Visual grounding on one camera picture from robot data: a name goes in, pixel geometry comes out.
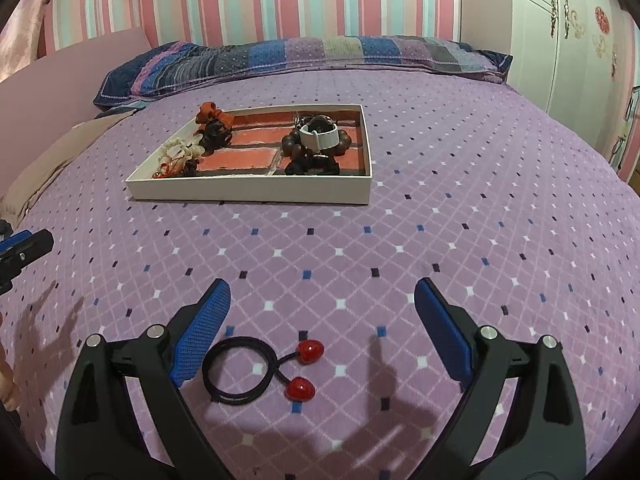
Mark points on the orange scrunchie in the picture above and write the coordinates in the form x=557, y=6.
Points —
x=222, y=119

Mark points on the purple diamond pattern bedspread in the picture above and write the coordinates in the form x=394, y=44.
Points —
x=400, y=260

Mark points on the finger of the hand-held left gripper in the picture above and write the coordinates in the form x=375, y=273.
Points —
x=30, y=245

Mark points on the white wardrobe with flower stickers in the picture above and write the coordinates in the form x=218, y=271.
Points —
x=550, y=60

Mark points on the pink headboard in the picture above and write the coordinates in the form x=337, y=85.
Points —
x=75, y=65

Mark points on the person's left hand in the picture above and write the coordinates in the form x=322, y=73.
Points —
x=5, y=375

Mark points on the black scrunchie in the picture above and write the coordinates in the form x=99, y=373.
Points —
x=215, y=135

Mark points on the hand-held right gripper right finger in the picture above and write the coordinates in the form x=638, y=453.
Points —
x=442, y=330

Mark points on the beige cloth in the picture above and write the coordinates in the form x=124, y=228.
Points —
x=45, y=170

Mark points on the white hair band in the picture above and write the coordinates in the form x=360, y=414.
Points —
x=320, y=137

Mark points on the white tray with brick lining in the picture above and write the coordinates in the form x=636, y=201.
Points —
x=250, y=190

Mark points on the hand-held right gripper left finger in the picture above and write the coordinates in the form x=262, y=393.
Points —
x=200, y=335

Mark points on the pink patterned curtain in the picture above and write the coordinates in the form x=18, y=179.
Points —
x=25, y=25

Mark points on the patchwork blue purple pillow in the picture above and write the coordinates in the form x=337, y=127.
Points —
x=300, y=52

